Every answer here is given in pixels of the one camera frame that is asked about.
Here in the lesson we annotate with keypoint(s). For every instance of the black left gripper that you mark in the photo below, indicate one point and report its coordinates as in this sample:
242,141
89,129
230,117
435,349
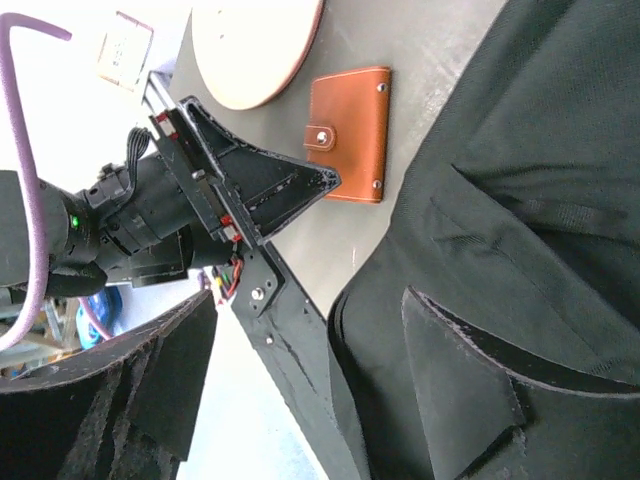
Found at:
200,197

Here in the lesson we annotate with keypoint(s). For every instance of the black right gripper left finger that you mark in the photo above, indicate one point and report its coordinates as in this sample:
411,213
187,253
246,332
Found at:
125,409

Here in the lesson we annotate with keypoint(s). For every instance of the pink cream plate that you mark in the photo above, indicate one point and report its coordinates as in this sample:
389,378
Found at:
247,52

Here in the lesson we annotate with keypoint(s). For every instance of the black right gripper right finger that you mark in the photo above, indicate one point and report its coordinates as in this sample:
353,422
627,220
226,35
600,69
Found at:
491,410

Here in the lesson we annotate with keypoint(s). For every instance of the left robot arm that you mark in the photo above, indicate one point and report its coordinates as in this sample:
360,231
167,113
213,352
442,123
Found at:
71,236

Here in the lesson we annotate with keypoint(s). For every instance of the brown leather wallet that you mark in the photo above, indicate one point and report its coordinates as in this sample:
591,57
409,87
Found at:
347,130

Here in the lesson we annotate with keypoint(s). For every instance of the black student backpack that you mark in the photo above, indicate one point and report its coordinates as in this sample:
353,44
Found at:
519,214

